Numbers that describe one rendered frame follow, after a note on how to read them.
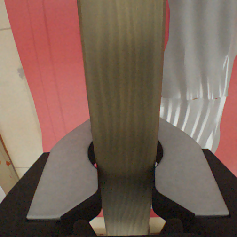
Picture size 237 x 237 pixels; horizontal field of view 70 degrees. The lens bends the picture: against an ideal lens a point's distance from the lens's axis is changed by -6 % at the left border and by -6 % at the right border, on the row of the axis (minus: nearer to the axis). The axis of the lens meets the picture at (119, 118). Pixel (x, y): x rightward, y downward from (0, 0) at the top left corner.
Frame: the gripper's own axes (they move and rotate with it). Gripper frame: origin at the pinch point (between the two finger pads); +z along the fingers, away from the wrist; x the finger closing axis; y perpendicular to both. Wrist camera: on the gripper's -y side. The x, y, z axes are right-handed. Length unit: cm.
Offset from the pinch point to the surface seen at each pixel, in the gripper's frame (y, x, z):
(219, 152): 7.9, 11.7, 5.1
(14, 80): -1.9, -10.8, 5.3
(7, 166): 8.6, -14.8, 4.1
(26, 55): -4.2, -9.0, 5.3
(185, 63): -3.0, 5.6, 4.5
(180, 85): -0.9, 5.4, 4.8
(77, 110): 1.7, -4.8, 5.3
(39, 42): -5.2, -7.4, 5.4
